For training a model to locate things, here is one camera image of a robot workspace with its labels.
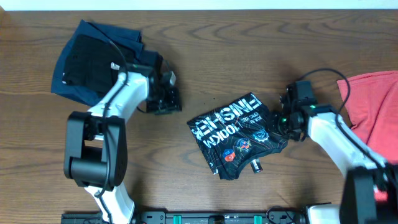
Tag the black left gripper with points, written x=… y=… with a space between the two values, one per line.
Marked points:
x=168 y=104

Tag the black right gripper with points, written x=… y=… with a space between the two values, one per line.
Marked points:
x=272 y=125

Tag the black patterned sports jersey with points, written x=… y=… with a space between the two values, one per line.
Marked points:
x=234 y=135

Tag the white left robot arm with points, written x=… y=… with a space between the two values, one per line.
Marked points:
x=96 y=145

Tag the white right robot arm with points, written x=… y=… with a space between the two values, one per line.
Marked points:
x=370 y=189

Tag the folded navy blue garment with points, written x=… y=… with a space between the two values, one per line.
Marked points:
x=128 y=38

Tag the folded black garment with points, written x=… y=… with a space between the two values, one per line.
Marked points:
x=89 y=63

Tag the red t-shirt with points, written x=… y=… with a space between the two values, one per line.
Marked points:
x=372 y=110

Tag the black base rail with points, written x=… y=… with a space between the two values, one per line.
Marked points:
x=199 y=217

